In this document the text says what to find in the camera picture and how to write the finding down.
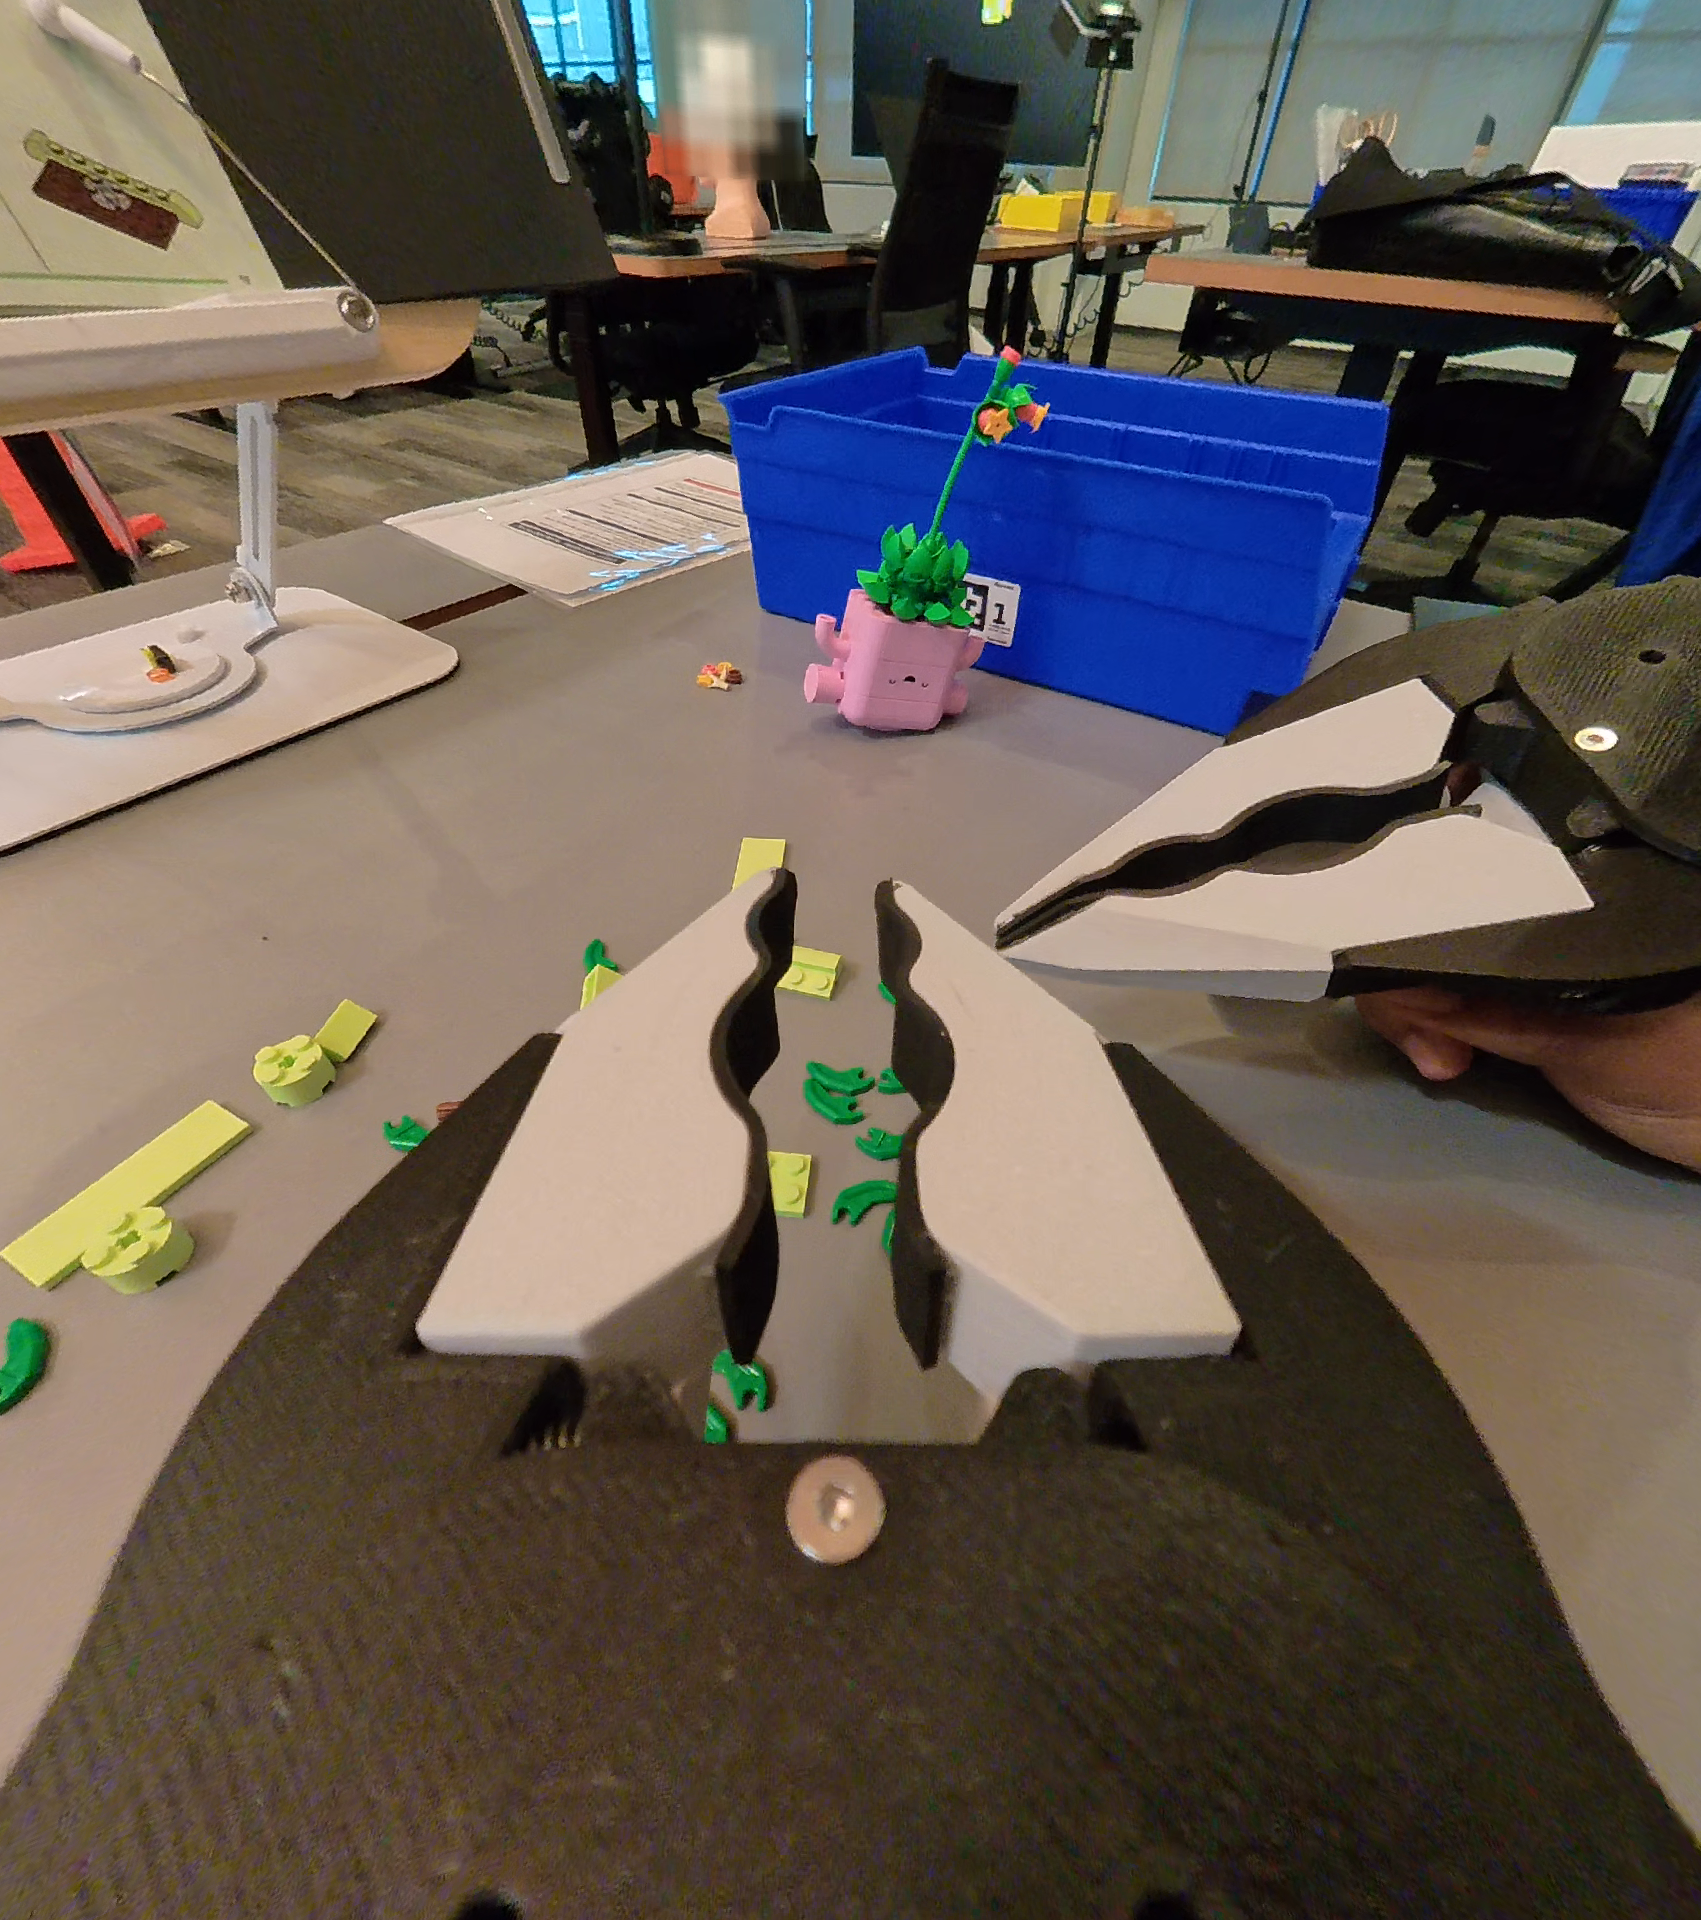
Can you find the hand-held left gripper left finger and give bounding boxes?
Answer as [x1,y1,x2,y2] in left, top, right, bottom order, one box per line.
[414,865,800,1369]

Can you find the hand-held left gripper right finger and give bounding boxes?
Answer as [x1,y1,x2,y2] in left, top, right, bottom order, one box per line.
[873,876,1249,1392]

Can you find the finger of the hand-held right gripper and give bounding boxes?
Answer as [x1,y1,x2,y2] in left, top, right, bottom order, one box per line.
[993,675,1483,950]
[1001,779,1597,1006]

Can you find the person's right hand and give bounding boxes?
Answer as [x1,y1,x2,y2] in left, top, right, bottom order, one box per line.
[1353,947,1701,1218]

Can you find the scattered green leaf bricks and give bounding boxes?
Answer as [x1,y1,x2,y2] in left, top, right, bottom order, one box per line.
[0,936,927,1841]

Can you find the blue plastic storage bin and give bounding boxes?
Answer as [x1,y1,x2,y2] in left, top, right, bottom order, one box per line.
[719,341,1393,738]

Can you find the pink toy brick flower pot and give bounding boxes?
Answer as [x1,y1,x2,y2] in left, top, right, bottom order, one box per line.
[802,346,1057,735]

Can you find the scattered lime green bricks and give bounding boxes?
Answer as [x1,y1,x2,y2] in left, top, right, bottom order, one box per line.
[0,834,846,1920]

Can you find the wooden desk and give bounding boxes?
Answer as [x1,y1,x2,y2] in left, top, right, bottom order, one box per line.
[1140,247,1701,395]

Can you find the black bag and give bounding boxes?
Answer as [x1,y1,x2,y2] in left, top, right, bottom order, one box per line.
[1297,133,1701,341]

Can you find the white book stand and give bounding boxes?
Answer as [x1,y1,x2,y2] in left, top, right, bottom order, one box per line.
[0,0,623,876]

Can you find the black office chair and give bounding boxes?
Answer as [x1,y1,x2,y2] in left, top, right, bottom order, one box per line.
[863,56,1027,372]

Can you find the laminated instruction sheet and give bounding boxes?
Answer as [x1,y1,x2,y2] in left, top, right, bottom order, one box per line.
[382,447,757,611]

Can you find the red floor stand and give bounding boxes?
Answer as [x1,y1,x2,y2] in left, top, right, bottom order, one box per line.
[0,431,171,582]

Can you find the brick building instruction booklet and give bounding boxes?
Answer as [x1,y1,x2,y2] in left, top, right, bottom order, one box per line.
[0,0,350,319]

